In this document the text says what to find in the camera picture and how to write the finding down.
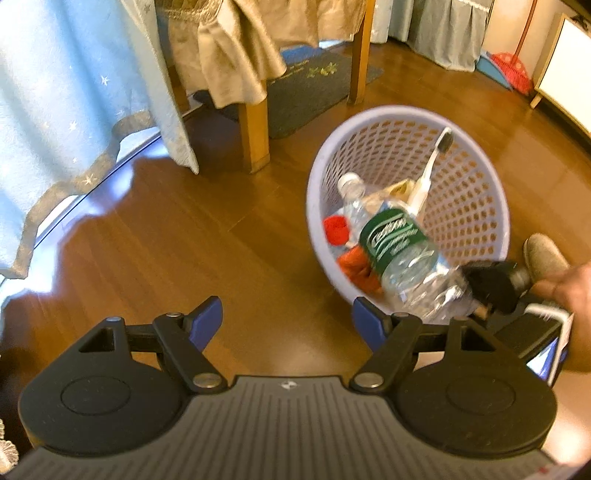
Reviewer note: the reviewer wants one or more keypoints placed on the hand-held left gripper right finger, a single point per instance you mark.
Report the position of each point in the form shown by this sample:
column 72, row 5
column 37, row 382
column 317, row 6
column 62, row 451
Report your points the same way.
column 367, row 318

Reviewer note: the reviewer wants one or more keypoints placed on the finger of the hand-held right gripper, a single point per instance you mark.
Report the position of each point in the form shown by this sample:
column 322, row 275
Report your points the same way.
column 482, row 286

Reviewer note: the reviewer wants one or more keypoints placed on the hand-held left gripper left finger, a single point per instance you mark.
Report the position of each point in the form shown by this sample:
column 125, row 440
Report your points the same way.
column 207, row 316

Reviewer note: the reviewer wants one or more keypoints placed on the orange plastic bag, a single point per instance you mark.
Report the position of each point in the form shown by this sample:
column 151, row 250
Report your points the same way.
column 353, row 265

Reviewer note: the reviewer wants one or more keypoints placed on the clear plastic bottle green label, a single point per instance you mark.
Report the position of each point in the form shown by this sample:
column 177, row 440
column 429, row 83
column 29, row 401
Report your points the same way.
column 401, row 240

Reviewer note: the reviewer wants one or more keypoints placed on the red bottle cap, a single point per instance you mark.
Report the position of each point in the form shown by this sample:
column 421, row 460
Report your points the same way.
column 336, row 230

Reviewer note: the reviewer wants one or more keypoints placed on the white toothbrush with black bristles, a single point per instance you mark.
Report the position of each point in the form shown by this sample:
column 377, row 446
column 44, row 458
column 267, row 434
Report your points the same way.
column 427, row 175

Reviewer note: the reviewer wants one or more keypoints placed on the beige plastic bag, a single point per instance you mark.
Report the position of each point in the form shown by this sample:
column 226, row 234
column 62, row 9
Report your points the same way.
column 400, row 188

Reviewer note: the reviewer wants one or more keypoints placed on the lavender plastic mesh basket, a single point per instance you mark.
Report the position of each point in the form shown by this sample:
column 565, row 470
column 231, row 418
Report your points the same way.
column 461, row 138

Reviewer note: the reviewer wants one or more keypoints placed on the person's right hand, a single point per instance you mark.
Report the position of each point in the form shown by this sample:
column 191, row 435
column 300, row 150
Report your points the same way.
column 575, row 286

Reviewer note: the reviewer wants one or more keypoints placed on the beige slipper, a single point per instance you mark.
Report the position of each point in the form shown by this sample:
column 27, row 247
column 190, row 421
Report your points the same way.
column 542, row 258

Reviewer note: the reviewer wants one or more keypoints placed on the wooden table leg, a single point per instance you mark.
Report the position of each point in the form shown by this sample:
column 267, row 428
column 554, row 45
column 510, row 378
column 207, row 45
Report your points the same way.
column 254, row 138
column 360, row 60
column 180, row 90

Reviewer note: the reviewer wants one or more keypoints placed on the red broom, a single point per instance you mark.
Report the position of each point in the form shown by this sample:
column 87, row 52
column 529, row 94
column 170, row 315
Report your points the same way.
column 512, row 69

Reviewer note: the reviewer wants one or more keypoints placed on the blue dustpan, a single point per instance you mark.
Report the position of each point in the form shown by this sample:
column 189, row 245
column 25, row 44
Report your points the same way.
column 489, row 67

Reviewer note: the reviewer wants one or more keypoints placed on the white wooden framed panel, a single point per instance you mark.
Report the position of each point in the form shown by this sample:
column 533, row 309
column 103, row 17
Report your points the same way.
column 568, row 74

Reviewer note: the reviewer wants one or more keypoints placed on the dark grey floor mat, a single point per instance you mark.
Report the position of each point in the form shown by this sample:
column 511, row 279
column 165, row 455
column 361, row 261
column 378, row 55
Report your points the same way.
column 304, row 92

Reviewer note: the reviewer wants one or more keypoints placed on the white lace cloth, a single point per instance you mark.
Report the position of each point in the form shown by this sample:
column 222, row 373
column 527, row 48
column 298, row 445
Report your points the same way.
column 7, row 450

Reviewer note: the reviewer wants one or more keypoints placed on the grey green curtain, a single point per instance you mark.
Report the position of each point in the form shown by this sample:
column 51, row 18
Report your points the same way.
column 443, row 32

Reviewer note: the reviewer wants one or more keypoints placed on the light blue star curtain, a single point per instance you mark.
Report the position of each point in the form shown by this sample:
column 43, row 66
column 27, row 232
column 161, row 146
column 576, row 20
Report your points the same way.
column 69, row 92

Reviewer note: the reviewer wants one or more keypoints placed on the beige tablecloth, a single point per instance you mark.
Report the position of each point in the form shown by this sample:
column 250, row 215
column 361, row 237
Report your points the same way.
column 231, row 50

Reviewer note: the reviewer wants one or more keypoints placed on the metal floor rail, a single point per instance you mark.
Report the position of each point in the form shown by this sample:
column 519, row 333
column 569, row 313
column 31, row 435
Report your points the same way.
column 115, row 161

